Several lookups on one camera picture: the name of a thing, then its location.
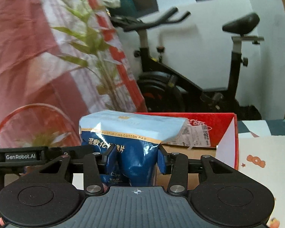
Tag blue cotton pad pack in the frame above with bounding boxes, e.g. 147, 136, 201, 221
79, 110, 188, 186

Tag red strawberry cardboard box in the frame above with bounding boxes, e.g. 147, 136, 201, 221
135, 112, 239, 191

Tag black exercise bike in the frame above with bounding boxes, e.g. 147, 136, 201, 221
109, 6, 265, 120

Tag patterned white table cloth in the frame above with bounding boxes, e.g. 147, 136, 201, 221
238, 119, 285, 227

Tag pink printed backdrop curtain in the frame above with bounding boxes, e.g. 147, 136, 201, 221
0, 0, 146, 148

